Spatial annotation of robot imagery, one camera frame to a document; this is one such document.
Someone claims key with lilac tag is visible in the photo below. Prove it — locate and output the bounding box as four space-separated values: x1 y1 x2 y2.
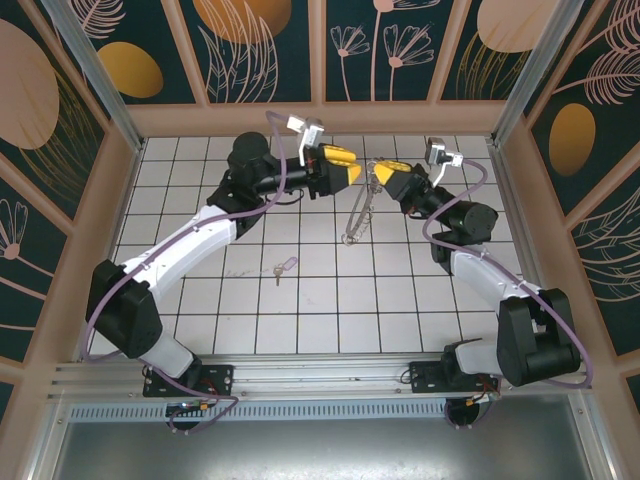
272 255 300 287

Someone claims large metal keyring holder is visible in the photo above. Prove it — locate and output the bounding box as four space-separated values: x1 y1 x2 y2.
339 158 382 247

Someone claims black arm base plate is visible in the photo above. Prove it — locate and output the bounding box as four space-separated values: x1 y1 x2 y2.
408 359 454 396
143 363 236 400

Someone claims grey metal sheet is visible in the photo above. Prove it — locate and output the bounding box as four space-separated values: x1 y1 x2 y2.
32 417 614 480

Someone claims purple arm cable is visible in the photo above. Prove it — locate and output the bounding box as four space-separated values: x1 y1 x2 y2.
422 158 594 431
83 109 294 436

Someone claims slotted grey cable duct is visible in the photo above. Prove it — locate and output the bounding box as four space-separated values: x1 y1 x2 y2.
64 402 584 424

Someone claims aluminium corner post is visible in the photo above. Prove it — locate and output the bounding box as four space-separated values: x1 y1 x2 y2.
39 0 147 154
489 0 586 149

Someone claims black cable socket with wires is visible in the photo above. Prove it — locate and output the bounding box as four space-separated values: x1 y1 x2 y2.
443 389 503 431
164 398 224 436

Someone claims aluminium mounting rail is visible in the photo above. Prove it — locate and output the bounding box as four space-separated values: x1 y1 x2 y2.
47 352 596 401

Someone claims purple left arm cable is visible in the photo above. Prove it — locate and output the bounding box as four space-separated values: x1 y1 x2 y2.
83 109 294 436

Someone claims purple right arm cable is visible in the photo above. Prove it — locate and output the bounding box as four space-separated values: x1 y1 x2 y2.
422 158 594 431

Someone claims aluminium frame bar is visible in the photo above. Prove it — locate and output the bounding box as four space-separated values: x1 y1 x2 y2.
569 397 624 480
17 399 69 480

